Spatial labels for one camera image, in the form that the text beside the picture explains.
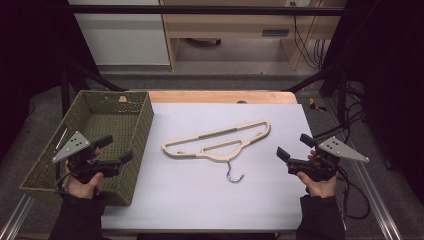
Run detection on black horizontal frame bar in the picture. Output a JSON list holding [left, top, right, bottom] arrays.
[[66, 4, 346, 17]]

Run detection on aluminium rail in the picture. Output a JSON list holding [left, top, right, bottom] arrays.
[[0, 194, 35, 240], [323, 99, 403, 240]]

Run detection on green woven basket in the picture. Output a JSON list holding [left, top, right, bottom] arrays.
[[19, 90, 155, 207]]

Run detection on black floor cables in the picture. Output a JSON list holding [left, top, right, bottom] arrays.
[[312, 81, 367, 145]]

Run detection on white table mat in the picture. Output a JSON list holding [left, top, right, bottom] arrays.
[[100, 102, 348, 232]]

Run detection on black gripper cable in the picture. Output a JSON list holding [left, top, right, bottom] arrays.
[[335, 165, 371, 221]]

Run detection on yellow and black tool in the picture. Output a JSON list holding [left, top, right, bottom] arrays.
[[308, 97, 328, 113]]

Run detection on black frame strut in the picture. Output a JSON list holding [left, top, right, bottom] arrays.
[[60, 62, 130, 116], [282, 62, 348, 125]]

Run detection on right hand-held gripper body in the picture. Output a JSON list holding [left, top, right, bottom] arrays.
[[287, 135, 370, 183]]

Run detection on light wooden desk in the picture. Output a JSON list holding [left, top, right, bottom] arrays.
[[158, 0, 348, 72]]

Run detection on white cabinet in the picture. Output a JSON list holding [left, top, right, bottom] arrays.
[[67, 0, 171, 67]]

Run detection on wooden table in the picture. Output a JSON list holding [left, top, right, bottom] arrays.
[[148, 90, 299, 105]]

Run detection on black hanging cables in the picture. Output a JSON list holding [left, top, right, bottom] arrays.
[[289, 1, 326, 70]]

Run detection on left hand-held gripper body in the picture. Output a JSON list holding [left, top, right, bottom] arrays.
[[52, 130, 123, 185]]

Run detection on person's left hand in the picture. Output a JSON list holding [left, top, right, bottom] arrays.
[[64, 148, 105, 200]]

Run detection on person's right hand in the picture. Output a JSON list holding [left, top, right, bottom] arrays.
[[296, 149, 339, 199]]

